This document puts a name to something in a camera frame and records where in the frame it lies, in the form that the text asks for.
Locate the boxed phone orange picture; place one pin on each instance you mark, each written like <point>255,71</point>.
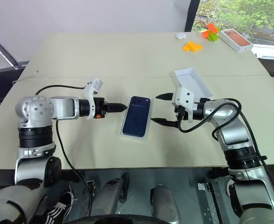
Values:
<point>236,39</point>

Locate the black side table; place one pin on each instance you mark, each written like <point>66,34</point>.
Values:
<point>1,84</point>

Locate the grey robot left leg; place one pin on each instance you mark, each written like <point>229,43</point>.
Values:
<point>108,198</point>

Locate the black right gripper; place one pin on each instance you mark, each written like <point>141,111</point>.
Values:
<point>182,114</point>

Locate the orange toy block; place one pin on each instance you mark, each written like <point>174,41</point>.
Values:
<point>212,28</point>

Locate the grey robot leg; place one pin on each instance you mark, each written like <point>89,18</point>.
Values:
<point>108,198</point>
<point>164,203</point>

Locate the green toy block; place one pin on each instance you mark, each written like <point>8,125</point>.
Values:
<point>214,36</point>

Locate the dark rounded robot torso edge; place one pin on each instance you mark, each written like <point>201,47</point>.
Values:
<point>108,219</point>

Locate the perforated metal strip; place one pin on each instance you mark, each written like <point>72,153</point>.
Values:
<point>211,203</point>

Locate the grey robot right leg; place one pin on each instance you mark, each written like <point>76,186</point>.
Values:
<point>164,203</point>

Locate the black window pillar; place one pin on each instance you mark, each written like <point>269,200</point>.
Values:
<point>192,15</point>

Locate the white earbuds case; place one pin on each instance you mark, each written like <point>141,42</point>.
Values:
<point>180,36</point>

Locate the black sneaker with white stripes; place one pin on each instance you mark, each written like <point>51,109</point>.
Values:
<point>59,207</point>

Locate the white phone box lid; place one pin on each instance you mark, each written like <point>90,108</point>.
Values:
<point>197,80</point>

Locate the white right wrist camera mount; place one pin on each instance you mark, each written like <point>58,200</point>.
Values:
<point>184,96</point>

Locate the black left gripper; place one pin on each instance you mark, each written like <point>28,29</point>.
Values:
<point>100,107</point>

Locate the dark blue smartphone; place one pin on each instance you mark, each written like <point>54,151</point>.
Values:
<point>136,116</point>

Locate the yellow toy blocks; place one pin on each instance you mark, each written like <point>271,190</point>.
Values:
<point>192,46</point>

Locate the white phone box base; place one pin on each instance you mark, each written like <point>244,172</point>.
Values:
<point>134,138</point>

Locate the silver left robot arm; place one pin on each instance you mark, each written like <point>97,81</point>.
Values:
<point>62,107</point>

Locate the dark slanted metal bar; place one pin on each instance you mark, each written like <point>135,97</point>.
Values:
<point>3,50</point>

